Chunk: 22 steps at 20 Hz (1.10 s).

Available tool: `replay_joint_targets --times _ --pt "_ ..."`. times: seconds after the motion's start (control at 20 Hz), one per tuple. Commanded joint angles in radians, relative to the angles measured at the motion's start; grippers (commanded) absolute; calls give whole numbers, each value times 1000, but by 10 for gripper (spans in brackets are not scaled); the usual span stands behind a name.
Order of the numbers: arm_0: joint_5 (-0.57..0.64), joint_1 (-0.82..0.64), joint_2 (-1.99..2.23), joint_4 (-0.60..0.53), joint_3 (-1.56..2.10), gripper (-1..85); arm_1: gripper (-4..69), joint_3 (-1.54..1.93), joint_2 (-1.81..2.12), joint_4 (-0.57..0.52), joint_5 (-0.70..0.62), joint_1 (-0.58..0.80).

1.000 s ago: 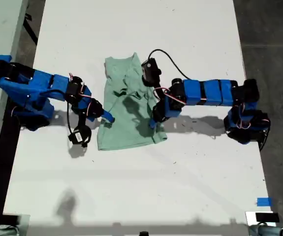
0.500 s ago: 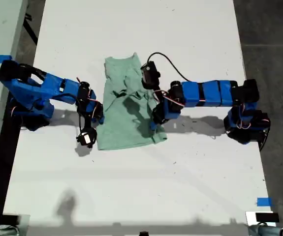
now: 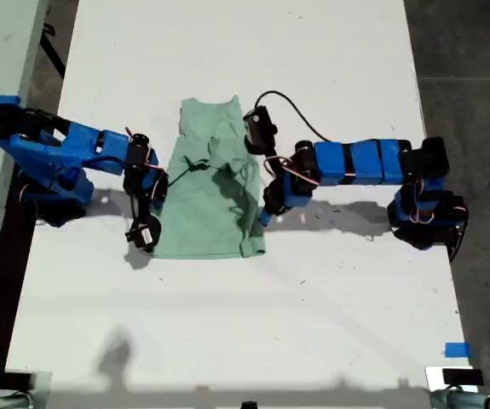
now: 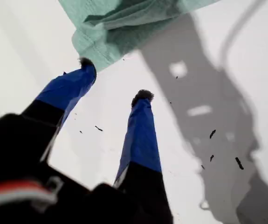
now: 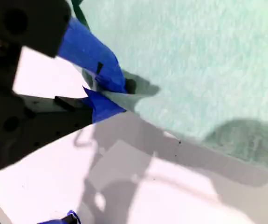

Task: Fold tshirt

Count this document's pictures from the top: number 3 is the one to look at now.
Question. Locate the blue tape patch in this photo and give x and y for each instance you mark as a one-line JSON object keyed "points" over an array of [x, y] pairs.
{"points": [[457, 350]]}

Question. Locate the black camera stalk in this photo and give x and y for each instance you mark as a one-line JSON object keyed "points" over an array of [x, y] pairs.
{"points": [[272, 153], [143, 209]]}

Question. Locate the pale green T-shirt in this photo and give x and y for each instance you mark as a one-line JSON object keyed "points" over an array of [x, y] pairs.
{"points": [[202, 213]]}

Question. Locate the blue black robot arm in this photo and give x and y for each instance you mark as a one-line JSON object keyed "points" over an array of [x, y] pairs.
{"points": [[78, 145], [364, 162]]}

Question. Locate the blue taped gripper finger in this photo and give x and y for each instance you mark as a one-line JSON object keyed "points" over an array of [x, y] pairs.
{"points": [[264, 218], [157, 205], [272, 218]]}

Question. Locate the silver mounting plate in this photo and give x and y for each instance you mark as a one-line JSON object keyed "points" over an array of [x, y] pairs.
{"points": [[434, 377]]}

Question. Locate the black camera box with label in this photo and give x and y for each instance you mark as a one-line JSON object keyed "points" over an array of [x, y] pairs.
{"points": [[259, 128], [144, 234]]}

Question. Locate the black frame beam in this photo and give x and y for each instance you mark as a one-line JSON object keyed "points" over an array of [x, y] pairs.
{"points": [[1, 277]]}

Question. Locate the grey metal tube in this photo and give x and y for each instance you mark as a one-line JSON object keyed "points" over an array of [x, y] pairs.
{"points": [[6, 401], [466, 401]]}

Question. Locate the small black box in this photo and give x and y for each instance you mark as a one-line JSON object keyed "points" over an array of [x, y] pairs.
{"points": [[462, 377], [19, 380]]}

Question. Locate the black round cap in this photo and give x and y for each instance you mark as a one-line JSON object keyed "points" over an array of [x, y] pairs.
{"points": [[249, 404]]}

